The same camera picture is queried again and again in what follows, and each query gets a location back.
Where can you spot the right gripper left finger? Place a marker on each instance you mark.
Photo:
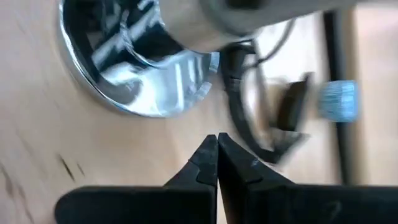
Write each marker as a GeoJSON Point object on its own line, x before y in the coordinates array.
{"type": "Point", "coordinates": [140, 205]}

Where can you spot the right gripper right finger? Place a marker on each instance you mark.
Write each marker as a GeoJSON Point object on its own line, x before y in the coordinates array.
{"type": "Point", "coordinates": [295, 205]}

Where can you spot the blue tape roll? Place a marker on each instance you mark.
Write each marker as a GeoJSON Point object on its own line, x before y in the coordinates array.
{"type": "Point", "coordinates": [339, 101]}

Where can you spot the silver metal cup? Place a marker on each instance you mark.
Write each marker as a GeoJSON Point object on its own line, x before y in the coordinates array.
{"type": "Point", "coordinates": [149, 90]}

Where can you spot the white lightbulb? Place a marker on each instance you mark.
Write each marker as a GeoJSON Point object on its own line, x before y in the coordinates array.
{"type": "Point", "coordinates": [211, 21]}

